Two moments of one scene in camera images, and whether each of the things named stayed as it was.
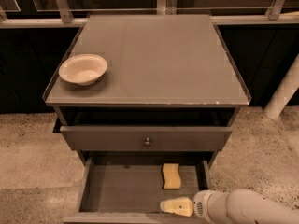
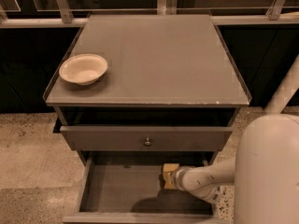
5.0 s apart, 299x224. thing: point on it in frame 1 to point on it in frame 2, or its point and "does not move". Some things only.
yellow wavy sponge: (172, 178) does not move
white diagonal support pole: (284, 91) does not move
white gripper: (202, 204) to (178, 178)
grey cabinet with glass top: (147, 87) does not move
